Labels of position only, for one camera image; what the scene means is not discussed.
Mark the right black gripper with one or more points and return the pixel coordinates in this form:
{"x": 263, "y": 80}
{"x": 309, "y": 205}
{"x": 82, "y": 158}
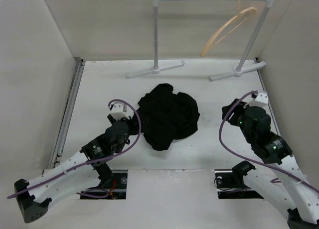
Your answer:
{"x": 238, "y": 109}

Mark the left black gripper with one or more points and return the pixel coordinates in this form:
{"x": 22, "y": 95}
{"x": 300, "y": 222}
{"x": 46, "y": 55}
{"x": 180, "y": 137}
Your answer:
{"x": 134, "y": 126}

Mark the black trousers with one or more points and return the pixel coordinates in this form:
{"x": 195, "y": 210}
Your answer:
{"x": 166, "y": 116}

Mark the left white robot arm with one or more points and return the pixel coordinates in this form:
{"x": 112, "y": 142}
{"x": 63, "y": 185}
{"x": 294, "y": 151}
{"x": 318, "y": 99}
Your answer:
{"x": 86, "y": 169}

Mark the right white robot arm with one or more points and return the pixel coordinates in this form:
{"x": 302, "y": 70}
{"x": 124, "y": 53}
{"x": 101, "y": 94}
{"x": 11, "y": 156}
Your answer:
{"x": 276, "y": 176}

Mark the beige plastic hanger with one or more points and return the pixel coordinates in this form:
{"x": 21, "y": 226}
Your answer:
{"x": 242, "y": 16}

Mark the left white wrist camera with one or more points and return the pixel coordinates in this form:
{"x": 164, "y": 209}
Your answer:
{"x": 118, "y": 111}

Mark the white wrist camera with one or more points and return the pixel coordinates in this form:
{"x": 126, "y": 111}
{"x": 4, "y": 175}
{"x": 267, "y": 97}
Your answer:
{"x": 259, "y": 99}
{"x": 118, "y": 111}

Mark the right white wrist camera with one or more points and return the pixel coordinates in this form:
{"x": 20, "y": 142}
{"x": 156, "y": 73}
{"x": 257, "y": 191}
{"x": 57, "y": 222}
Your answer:
{"x": 259, "y": 99}

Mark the aluminium side rail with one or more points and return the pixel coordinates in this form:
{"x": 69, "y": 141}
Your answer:
{"x": 56, "y": 154}

